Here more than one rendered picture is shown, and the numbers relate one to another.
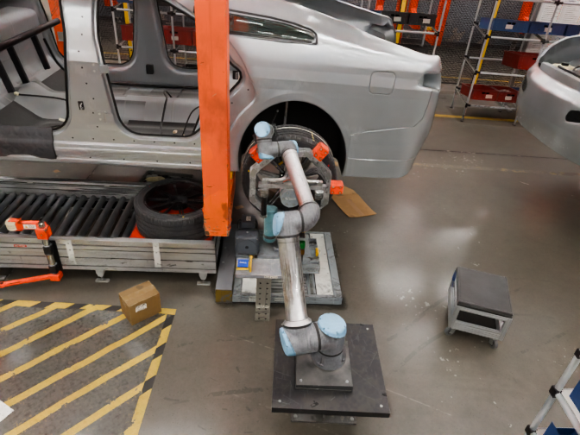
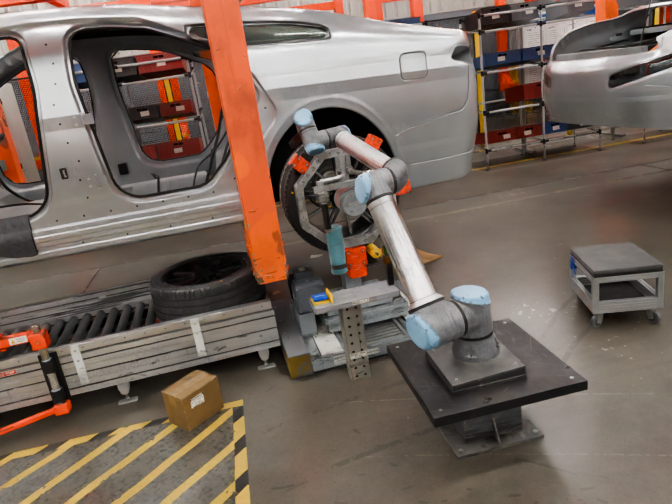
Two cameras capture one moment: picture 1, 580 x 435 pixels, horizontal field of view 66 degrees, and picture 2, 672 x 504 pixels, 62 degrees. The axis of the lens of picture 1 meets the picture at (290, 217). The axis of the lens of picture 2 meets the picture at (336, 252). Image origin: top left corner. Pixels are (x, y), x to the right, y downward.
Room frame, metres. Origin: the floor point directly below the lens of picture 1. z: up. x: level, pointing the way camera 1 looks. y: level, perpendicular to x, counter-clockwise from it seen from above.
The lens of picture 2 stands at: (-0.30, 0.46, 1.50)
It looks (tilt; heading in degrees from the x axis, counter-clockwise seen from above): 18 degrees down; 353
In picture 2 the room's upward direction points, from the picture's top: 9 degrees counter-clockwise
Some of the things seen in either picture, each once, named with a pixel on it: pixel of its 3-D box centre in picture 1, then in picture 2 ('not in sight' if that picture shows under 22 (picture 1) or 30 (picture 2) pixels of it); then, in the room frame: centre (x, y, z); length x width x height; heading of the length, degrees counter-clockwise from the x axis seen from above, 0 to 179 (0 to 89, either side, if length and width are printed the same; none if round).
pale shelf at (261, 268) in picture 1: (268, 268); (353, 296); (2.25, 0.11, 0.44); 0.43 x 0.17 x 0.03; 94
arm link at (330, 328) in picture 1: (330, 333); (469, 310); (1.64, -0.26, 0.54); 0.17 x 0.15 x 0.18; 107
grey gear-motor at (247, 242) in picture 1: (248, 237); (306, 296); (2.81, 0.31, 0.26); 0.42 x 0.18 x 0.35; 4
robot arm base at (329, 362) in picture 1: (329, 349); (474, 339); (1.65, -0.27, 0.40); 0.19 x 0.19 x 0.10
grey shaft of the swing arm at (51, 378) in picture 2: (49, 251); (50, 369); (2.40, 1.66, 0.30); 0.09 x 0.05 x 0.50; 94
